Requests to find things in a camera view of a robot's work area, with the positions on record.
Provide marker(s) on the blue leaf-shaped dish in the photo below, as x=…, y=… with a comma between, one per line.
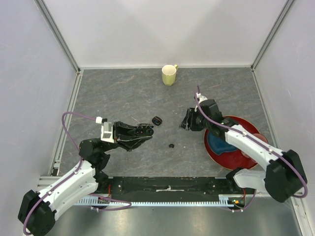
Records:
x=219, y=146

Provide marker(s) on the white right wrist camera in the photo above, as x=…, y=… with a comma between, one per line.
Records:
x=200, y=98

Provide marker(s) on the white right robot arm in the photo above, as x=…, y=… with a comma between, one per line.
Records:
x=283, y=174

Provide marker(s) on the pale green mug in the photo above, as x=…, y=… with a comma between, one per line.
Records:
x=169, y=74

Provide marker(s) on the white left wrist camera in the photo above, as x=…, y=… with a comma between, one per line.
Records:
x=106, y=130

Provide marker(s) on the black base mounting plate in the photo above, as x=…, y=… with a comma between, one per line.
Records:
x=169, y=189

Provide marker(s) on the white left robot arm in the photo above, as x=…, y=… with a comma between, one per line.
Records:
x=40, y=210

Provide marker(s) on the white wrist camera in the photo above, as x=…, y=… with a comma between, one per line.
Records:
x=200, y=98
x=106, y=130

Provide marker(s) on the aluminium frame post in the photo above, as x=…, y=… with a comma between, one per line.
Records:
x=272, y=33
x=57, y=33

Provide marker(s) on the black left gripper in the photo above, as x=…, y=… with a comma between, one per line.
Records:
x=128, y=142

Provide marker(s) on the black case with gold line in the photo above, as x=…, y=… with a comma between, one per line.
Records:
x=157, y=121

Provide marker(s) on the aluminium frame post right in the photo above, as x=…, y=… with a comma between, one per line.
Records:
x=272, y=33

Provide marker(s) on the aluminium frame post left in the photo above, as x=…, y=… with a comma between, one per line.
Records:
x=57, y=33

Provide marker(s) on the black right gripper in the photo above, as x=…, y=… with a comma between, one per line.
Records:
x=188, y=123

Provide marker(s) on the red round plate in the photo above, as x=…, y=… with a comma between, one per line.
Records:
x=234, y=160

